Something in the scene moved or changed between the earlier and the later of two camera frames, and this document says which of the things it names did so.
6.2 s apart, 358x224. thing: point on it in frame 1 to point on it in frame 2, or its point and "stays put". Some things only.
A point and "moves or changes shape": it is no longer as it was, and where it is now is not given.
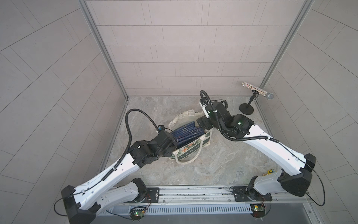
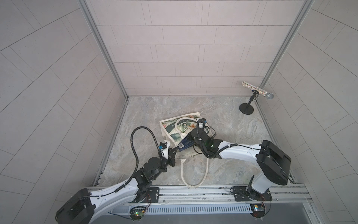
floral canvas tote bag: x=191 y=139 moves or changes shape
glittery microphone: x=268 y=95 stays put
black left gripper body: x=167 y=152 to x=170 y=161
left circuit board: x=137 y=213 stays put
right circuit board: x=258 y=210 stays put
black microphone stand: x=247 y=108 stays put
